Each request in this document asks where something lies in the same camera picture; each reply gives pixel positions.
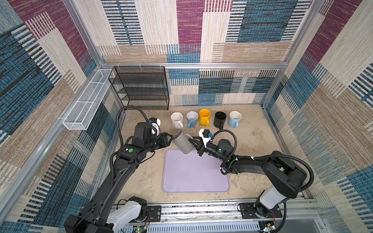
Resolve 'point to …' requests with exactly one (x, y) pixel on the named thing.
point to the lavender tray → (192, 173)
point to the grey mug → (181, 141)
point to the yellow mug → (204, 117)
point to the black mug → (219, 119)
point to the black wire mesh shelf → (144, 87)
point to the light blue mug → (234, 118)
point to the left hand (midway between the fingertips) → (171, 137)
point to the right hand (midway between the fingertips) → (191, 138)
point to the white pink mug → (177, 119)
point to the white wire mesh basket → (82, 111)
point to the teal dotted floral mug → (192, 117)
